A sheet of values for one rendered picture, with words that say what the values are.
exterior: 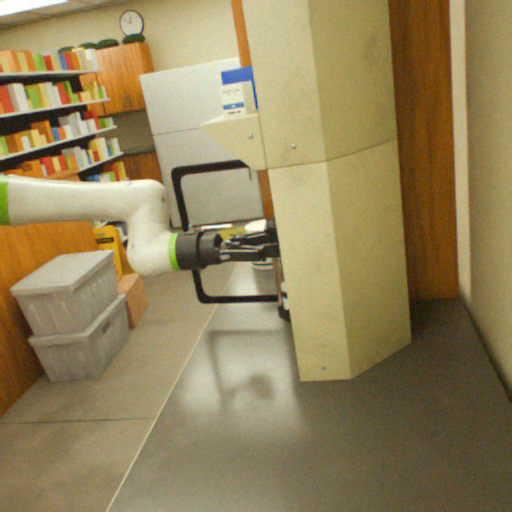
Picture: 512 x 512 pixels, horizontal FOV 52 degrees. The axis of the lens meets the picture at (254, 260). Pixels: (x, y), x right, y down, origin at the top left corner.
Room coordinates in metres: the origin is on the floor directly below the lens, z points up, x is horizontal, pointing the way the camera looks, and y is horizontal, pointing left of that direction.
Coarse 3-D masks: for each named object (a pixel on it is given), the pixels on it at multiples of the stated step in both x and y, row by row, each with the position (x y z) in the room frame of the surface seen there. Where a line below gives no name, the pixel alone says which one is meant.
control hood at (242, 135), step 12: (216, 120) 1.05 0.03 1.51; (228, 120) 1.00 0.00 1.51; (240, 120) 0.99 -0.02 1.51; (252, 120) 0.99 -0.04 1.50; (204, 132) 1.01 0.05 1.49; (216, 132) 1.00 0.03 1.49; (228, 132) 1.00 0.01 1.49; (240, 132) 0.99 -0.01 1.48; (252, 132) 0.99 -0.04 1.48; (228, 144) 1.00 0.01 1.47; (240, 144) 0.99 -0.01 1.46; (252, 144) 0.99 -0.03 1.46; (240, 156) 0.99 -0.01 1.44; (252, 156) 0.99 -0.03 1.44; (264, 156) 0.99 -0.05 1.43; (252, 168) 0.99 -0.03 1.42; (264, 168) 0.99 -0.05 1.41
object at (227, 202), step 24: (192, 192) 1.37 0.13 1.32; (216, 192) 1.35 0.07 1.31; (240, 192) 1.33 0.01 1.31; (264, 192) 1.31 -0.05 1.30; (192, 216) 1.38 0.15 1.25; (216, 216) 1.36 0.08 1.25; (240, 216) 1.33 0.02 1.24; (264, 216) 1.31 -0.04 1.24; (240, 264) 1.34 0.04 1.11; (264, 264) 1.32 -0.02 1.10; (216, 288) 1.37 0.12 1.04; (240, 288) 1.34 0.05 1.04; (264, 288) 1.32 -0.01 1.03
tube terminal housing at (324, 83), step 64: (256, 0) 0.98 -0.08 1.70; (320, 0) 0.97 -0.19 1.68; (384, 0) 1.06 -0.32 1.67; (256, 64) 0.98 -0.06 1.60; (320, 64) 0.97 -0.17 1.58; (384, 64) 1.05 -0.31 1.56; (320, 128) 0.96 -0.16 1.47; (384, 128) 1.05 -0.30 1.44; (320, 192) 0.96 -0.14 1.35; (384, 192) 1.04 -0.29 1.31; (320, 256) 0.97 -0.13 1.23; (384, 256) 1.03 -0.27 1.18; (320, 320) 0.97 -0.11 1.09; (384, 320) 1.02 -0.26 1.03
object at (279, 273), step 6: (264, 228) 1.12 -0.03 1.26; (270, 228) 1.11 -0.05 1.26; (270, 240) 1.12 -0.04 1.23; (276, 240) 1.10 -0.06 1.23; (276, 258) 1.10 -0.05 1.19; (276, 264) 1.11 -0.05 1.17; (276, 270) 1.11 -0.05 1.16; (282, 270) 1.09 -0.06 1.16; (276, 276) 1.11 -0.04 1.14; (282, 276) 1.10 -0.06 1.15; (276, 282) 1.12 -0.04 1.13; (282, 282) 1.10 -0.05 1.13; (282, 288) 1.10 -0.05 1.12; (282, 294) 1.10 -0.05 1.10; (282, 300) 1.10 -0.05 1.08; (282, 306) 1.11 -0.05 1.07; (288, 306) 1.09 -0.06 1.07
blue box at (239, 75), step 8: (224, 72) 1.21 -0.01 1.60; (232, 72) 1.21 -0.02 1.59; (240, 72) 1.20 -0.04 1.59; (248, 72) 1.20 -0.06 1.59; (224, 80) 1.21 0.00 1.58; (232, 80) 1.21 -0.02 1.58; (240, 80) 1.20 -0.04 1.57; (248, 80) 1.20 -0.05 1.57; (256, 96) 1.20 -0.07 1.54; (256, 104) 1.20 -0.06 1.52
